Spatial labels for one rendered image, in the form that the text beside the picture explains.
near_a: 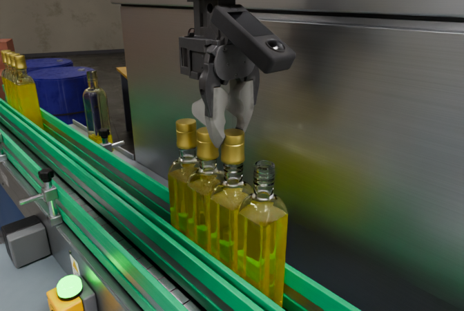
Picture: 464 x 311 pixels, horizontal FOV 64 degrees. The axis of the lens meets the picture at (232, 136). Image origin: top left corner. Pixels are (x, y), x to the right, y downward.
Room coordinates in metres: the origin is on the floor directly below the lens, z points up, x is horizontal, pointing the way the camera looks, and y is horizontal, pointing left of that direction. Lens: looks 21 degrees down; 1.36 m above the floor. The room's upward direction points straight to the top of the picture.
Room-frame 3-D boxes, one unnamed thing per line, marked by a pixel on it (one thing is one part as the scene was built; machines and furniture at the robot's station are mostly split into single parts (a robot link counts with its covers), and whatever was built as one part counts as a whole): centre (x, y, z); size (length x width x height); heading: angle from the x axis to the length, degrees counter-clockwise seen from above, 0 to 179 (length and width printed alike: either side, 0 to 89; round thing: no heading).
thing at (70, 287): (0.56, 0.31, 0.84); 0.05 x 0.05 x 0.03
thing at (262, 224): (0.46, -0.04, 0.99); 0.06 x 0.06 x 0.21; 42
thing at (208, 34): (0.53, 0.02, 1.31); 0.09 x 0.08 x 0.12; 42
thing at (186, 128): (0.59, 0.08, 1.14); 0.04 x 0.04 x 0.04
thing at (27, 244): (0.76, 0.50, 0.79); 0.08 x 0.08 x 0.08; 43
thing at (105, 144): (0.98, 0.34, 0.94); 0.07 x 0.04 x 0.13; 133
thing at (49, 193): (0.70, 0.41, 0.94); 0.07 x 0.04 x 0.13; 133
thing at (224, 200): (0.50, 0.00, 0.99); 0.06 x 0.06 x 0.21; 42
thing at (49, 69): (3.12, 1.52, 0.40); 1.08 x 0.66 x 0.80; 26
